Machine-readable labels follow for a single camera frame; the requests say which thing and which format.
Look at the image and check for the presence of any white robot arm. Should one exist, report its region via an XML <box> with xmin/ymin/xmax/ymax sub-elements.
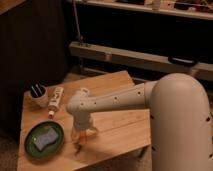
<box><xmin>66</xmin><ymin>73</ymin><xmax>213</xmax><ymax>171</ymax></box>

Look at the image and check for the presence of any metal pole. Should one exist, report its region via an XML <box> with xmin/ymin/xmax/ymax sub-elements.
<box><xmin>72</xmin><ymin>0</ymin><xmax>83</xmax><ymax>46</ymax></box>

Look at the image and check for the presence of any wooden shelf rail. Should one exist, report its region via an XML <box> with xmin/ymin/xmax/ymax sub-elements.
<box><xmin>69</xmin><ymin>41</ymin><xmax>213</xmax><ymax>81</ymax></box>

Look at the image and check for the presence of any black marker in cup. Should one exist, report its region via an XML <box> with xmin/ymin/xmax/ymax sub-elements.
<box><xmin>36</xmin><ymin>84</ymin><xmax>44</xmax><ymax>96</ymax></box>
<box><xmin>31</xmin><ymin>86</ymin><xmax>39</xmax><ymax>98</ymax></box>

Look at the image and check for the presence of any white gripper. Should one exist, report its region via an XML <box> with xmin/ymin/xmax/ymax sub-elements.
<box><xmin>71</xmin><ymin>115</ymin><xmax>99</xmax><ymax>143</ymax></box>

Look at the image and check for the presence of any blue sponge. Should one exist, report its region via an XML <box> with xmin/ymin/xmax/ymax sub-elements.
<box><xmin>34</xmin><ymin>128</ymin><xmax>59</xmax><ymax>151</ymax></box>

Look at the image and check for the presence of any green plate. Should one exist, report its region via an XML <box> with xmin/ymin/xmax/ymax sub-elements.
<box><xmin>24</xmin><ymin>121</ymin><xmax>64</xmax><ymax>160</ymax></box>

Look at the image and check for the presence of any white cup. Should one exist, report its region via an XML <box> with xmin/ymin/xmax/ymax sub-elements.
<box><xmin>29</xmin><ymin>85</ymin><xmax>48</xmax><ymax>108</ymax></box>

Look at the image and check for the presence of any orange pepper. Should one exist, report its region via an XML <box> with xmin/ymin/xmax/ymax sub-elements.
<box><xmin>76</xmin><ymin>131</ymin><xmax>87</xmax><ymax>154</ymax></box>

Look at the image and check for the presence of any black handle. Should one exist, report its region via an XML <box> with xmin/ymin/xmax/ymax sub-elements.
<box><xmin>168</xmin><ymin>57</ymin><xmax>198</xmax><ymax>67</ymax></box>

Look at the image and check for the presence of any white tube bottle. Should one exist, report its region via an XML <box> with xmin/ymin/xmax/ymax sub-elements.
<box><xmin>48</xmin><ymin>87</ymin><xmax>64</xmax><ymax>118</ymax></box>

